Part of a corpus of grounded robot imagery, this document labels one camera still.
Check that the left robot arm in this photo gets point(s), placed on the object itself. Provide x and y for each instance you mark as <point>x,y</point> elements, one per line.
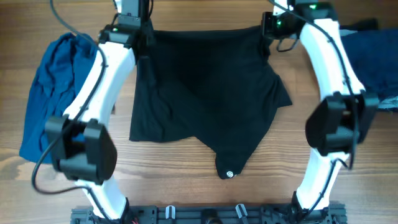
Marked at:
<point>80,145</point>

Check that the black folded garment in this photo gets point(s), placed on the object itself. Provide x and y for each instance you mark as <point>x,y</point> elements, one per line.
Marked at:
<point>360,25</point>

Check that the dark navy folded garment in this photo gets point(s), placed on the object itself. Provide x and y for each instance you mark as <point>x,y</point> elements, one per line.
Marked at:
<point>370,59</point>

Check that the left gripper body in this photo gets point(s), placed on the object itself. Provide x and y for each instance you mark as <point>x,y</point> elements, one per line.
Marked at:
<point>149,29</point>

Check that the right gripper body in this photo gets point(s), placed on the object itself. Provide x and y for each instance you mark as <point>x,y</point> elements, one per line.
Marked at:
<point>274,27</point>

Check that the black polo shirt with logo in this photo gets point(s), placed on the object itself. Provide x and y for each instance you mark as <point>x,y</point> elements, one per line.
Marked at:
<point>215,85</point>

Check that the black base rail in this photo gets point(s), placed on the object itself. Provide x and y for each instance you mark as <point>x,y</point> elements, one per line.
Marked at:
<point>211,214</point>

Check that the light blue folded garment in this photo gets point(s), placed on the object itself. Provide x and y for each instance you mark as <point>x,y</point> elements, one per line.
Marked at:
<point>389,103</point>

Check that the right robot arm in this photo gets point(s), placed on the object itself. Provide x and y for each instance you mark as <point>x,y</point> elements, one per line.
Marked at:
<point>341,120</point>

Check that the blue crumpled shirt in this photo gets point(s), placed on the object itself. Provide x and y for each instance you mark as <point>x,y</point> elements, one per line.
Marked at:
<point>60,76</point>

